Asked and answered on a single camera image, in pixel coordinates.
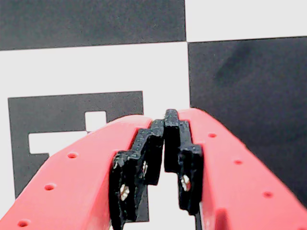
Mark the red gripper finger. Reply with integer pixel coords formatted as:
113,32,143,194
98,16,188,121
0,115,166,230
164,107,307,230

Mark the black white marker board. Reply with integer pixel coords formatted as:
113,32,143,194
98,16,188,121
0,0,307,230

